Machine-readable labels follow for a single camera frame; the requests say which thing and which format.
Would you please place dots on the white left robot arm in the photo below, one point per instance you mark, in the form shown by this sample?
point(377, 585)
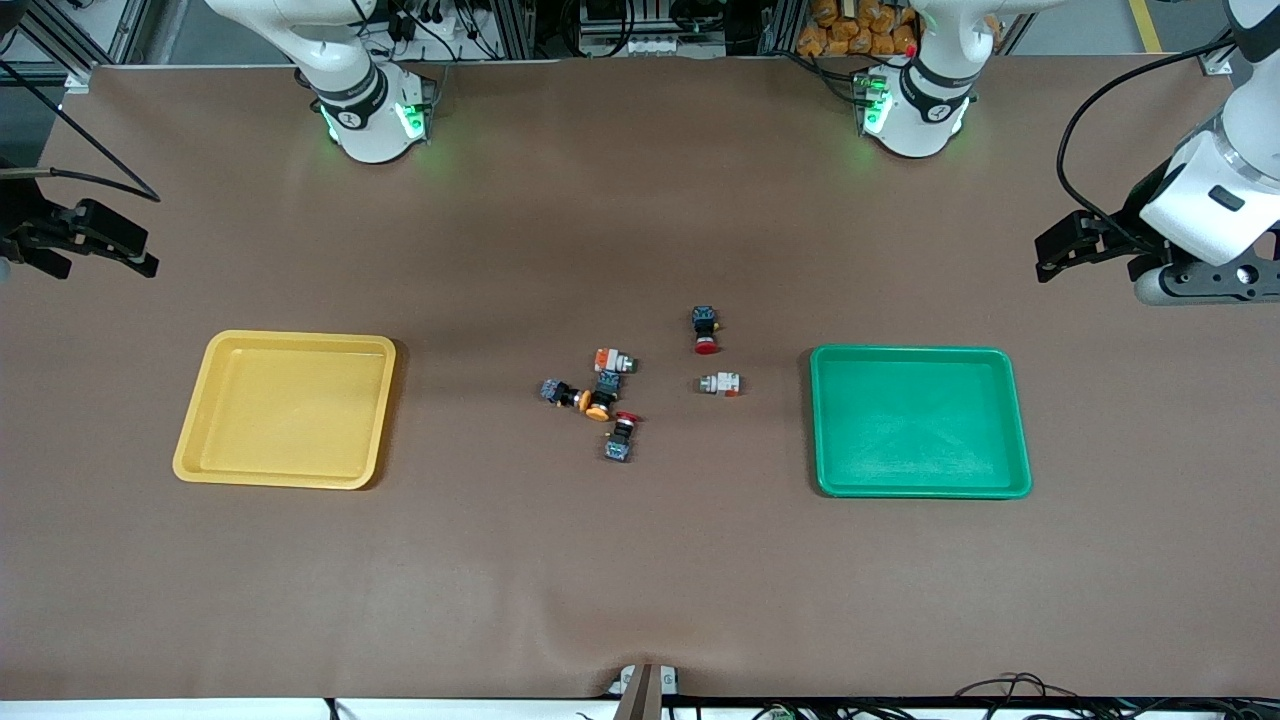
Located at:
point(925, 130)

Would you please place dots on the yellow mushroom push button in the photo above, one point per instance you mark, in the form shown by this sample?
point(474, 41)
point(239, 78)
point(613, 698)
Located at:
point(604, 392)
point(555, 391)

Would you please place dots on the aluminium corner bracket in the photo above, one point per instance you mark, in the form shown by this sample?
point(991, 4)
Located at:
point(1218, 62)

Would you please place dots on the aluminium frame profile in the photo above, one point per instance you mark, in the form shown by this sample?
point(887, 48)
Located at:
point(90, 40)

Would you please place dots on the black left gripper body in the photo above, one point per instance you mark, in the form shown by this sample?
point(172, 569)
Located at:
point(1128, 222)

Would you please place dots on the orange bagged items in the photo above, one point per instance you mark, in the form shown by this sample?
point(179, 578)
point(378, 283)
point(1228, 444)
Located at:
point(850, 30)

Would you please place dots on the yellow plastic tray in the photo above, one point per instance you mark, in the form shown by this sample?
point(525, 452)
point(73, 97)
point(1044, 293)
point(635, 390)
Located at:
point(290, 410)

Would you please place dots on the brown table mat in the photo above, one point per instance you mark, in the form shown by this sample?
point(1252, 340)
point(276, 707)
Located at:
point(640, 560)

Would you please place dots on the green button orange contact block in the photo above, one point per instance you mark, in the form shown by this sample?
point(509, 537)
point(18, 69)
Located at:
point(612, 361)

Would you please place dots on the green plastic tray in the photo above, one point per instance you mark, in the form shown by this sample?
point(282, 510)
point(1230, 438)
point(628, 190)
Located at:
point(920, 420)

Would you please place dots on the white power strip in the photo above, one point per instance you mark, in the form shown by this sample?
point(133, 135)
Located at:
point(640, 46)

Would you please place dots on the aluminium equipment rack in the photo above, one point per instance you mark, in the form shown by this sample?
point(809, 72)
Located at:
point(520, 25)

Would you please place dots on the green button plain white body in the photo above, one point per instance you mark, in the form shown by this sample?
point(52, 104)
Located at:
point(722, 383)

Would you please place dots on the red mushroom push button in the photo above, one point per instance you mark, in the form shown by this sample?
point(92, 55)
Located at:
point(706, 325)
point(621, 438)

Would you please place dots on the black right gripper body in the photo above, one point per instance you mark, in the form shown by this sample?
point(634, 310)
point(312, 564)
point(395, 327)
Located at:
point(22, 222)

